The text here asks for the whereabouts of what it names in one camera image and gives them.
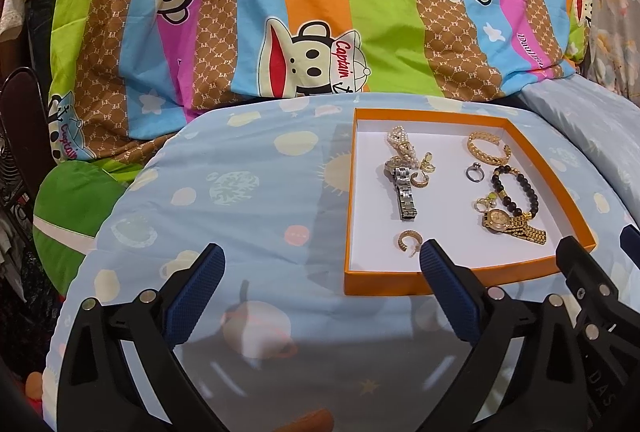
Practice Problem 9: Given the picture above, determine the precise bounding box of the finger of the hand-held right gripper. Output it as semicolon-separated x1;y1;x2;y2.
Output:
619;226;640;264
556;237;632;329

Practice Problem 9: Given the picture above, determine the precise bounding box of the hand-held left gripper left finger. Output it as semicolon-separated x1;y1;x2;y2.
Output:
57;243;226;432

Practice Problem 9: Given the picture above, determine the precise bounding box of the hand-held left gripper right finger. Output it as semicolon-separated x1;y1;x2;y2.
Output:
415;239;591;432

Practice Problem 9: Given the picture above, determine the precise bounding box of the orange shallow box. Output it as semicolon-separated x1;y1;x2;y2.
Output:
343;108;597;297

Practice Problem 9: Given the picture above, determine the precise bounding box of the gold wristwatch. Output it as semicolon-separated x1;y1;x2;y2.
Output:
482;207;548;243

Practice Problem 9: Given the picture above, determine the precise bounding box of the small gold pearl earring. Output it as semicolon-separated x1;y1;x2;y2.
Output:
475;192;502;213

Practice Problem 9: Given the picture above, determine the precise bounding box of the silver wristwatch with blue dial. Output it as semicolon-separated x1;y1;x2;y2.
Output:
384;157;419;220

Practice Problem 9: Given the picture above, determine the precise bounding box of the black bead bracelet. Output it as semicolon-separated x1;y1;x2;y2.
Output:
489;165;540;217

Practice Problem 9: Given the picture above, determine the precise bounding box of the light blue planet-print sheet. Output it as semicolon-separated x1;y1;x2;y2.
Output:
42;77;640;432

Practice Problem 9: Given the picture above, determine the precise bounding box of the green pillow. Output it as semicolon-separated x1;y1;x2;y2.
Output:
32;160;152;299

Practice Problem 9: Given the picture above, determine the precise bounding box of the pearl bow brooch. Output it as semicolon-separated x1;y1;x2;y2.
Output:
385;125;419;159

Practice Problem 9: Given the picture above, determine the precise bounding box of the grey floral cloth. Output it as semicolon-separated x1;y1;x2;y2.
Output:
570;0;640;105

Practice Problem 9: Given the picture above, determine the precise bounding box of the dark metal chair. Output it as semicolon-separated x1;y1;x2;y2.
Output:
0;66;57;218

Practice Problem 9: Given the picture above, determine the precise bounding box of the gold chain bracelet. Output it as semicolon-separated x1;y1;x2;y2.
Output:
467;130;511;166

